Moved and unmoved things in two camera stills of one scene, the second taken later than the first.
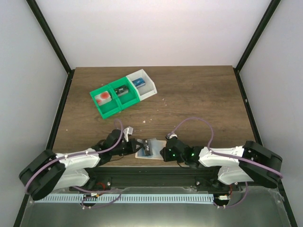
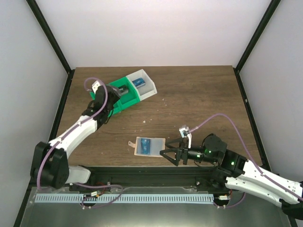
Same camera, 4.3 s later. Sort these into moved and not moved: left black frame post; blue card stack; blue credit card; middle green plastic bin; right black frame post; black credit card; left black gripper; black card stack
Moved: blue credit card; black credit card; left black gripper
Not moved: left black frame post; black card stack; right black frame post; blue card stack; middle green plastic bin
